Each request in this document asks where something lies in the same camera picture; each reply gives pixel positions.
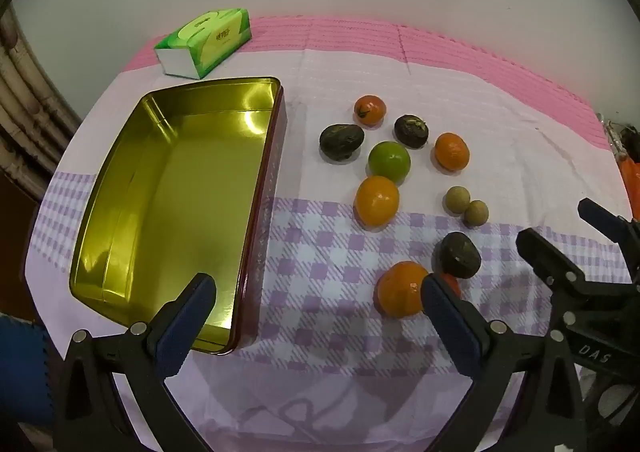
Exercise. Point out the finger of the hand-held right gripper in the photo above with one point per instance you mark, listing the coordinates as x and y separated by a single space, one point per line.
565 272
607 222

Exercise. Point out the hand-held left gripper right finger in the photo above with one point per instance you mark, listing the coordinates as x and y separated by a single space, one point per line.
450 327

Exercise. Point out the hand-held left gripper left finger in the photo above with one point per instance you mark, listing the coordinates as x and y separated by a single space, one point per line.
185 327

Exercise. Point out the orange mandarin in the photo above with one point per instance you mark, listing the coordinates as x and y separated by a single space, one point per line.
402 288
451 152

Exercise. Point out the dark avocado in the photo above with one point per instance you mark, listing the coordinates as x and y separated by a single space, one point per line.
341 142
460 254

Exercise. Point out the brown longan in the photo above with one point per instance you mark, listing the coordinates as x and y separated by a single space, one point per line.
476 213
457 199

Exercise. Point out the gold red tin box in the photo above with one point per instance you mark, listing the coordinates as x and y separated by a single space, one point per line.
165 197

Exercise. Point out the smooth yellow-orange orange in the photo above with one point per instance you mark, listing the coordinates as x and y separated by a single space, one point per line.
377 200

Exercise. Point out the green lime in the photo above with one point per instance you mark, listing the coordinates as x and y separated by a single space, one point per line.
389 161

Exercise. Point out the dark fruit with yellow mark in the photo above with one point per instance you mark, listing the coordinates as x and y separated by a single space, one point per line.
411 131

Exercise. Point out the orange-red tomato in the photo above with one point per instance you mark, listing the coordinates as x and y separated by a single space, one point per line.
370 110

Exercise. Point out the silver crinkled wrapper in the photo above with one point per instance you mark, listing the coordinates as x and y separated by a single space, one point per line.
607 127

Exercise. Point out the pink purple checked tablecloth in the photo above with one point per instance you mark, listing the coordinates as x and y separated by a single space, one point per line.
325 242

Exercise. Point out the blue foam pad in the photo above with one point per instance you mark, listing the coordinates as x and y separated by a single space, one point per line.
22 367

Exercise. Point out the bundle of beige pipes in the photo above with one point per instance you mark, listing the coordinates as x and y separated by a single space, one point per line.
30 97

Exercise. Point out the green tissue box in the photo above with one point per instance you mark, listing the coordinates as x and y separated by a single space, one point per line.
210 34

